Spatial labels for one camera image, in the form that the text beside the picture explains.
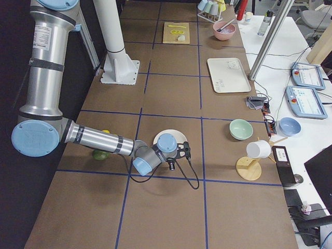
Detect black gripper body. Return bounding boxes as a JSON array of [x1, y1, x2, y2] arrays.
[[166, 157, 176, 164]]

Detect round cream plate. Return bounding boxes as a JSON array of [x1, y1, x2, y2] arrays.
[[153, 129, 188, 153]]

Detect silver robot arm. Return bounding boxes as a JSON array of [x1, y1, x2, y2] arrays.
[[11, 1, 180, 176]]

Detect cream rectangular bear tray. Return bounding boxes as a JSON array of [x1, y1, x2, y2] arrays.
[[207, 58, 251, 93]]

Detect white steamed bun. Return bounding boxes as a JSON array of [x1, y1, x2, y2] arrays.
[[177, 35, 186, 42]]

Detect green avocado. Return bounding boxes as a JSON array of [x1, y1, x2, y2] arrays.
[[92, 149, 110, 160]]

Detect green bowl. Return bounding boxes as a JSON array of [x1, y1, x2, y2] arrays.
[[229, 119, 254, 141]]

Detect wooden cup stand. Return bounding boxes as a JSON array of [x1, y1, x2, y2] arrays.
[[236, 137, 287, 181]]

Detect white cup on stand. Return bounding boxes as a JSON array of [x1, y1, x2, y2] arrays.
[[246, 140, 271, 158]]

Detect grey folded cloth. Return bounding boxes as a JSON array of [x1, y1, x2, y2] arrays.
[[245, 96, 267, 110]]

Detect orange black electronics adapter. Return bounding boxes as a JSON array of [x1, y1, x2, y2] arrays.
[[261, 102, 276, 138]]

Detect black box white label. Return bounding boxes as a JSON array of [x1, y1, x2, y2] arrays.
[[272, 145, 296, 187]]

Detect blue bowl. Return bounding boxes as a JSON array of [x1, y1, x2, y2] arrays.
[[279, 117, 301, 136]]

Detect wooden cutting board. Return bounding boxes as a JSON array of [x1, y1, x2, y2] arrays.
[[162, 22, 190, 45]]

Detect lemon slices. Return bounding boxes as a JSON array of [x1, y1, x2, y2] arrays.
[[170, 30, 184, 35]]

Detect yellow plastic knife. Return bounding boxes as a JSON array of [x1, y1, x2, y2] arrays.
[[168, 25, 187, 29]]

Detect pink bowl with ice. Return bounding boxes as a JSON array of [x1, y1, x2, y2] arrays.
[[213, 21, 237, 41]]

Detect metal brush black tip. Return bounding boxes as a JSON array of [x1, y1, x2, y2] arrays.
[[217, 18, 234, 32]]

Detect teach pendant near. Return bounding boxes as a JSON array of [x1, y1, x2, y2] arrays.
[[285, 86, 328, 119]]

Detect teach pendant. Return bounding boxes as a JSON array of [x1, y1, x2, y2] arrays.
[[285, 86, 328, 119], [290, 62, 325, 90]]

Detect black monitor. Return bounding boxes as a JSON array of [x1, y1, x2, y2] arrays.
[[304, 145, 332, 212]]

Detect clear acrylic cup rack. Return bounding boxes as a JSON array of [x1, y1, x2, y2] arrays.
[[197, 11, 223, 23]]

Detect grey blue cup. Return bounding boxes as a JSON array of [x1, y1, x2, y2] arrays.
[[209, 3, 219, 16]]

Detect green cup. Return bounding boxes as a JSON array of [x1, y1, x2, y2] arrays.
[[203, 1, 213, 13]]

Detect teach pendant far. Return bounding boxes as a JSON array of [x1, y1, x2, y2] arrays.
[[290, 62, 325, 90]]

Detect yellow cup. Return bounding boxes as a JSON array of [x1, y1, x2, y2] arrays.
[[215, 0, 226, 12]]

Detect white paper cup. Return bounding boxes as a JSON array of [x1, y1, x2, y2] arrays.
[[244, 11, 253, 24]]

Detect clear water bottle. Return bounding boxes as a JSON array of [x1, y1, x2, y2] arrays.
[[257, 9, 274, 36]]

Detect red cylinder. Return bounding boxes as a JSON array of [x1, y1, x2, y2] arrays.
[[237, 0, 248, 21]]

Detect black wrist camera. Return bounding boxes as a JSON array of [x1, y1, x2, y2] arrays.
[[177, 141, 191, 160]]

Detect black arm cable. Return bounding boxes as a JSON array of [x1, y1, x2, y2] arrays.
[[123, 153, 200, 190]]

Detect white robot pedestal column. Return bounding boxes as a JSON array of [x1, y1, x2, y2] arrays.
[[93, 0, 140, 85]]

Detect aluminium frame post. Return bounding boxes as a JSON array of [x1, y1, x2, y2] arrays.
[[248, 0, 294, 81]]

